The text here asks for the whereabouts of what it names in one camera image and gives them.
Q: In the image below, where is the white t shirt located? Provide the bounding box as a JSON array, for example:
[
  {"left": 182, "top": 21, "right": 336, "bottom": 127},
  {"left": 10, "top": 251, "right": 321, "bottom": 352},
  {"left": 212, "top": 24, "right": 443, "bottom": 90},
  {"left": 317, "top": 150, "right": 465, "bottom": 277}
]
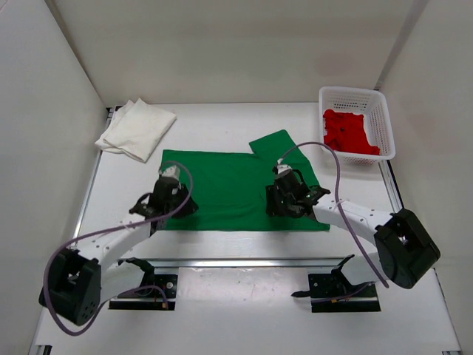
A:
[{"left": 95, "top": 99, "right": 177, "bottom": 163}]

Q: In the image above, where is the red t shirt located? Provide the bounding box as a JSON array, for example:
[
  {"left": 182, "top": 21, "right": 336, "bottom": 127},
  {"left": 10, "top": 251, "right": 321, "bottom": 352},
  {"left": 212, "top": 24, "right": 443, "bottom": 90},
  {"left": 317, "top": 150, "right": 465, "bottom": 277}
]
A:
[{"left": 323, "top": 109, "right": 381, "bottom": 155}]

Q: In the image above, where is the green t shirt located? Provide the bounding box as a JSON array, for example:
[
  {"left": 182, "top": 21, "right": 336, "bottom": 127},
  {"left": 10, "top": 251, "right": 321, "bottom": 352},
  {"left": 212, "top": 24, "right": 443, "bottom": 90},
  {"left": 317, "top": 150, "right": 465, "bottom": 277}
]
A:
[{"left": 162, "top": 129, "right": 330, "bottom": 231}]

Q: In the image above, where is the aluminium table edge rail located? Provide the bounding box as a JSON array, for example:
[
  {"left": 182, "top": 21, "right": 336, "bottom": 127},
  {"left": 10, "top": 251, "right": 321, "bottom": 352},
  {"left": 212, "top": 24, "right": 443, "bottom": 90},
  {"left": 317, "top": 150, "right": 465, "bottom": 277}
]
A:
[{"left": 118, "top": 257, "right": 381, "bottom": 271}]

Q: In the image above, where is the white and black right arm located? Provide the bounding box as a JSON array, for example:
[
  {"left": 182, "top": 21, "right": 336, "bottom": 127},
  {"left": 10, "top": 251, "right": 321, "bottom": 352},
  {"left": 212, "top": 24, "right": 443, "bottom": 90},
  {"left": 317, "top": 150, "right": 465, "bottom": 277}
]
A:
[{"left": 266, "top": 164, "right": 440, "bottom": 296}]

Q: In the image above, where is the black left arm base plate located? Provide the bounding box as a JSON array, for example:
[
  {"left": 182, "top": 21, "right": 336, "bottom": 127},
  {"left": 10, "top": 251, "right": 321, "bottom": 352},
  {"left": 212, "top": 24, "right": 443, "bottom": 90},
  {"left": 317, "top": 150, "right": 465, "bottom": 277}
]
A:
[{"left": 108, "top": 258, "right": 178, "bottom": 311}]

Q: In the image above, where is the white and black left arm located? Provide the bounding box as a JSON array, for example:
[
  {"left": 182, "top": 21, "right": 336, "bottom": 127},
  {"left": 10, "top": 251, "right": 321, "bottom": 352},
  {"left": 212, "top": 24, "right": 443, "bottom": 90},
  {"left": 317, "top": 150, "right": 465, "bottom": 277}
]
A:
[{"left": 38, "top": 160, "right": 198, "bottom": 335}]

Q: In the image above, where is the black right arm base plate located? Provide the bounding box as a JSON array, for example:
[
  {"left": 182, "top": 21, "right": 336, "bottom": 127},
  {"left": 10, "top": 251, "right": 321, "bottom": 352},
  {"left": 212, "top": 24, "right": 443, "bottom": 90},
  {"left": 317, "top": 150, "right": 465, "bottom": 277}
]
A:
[{"left": 291, "top": 254, "right": 381, "bottom": 313}]

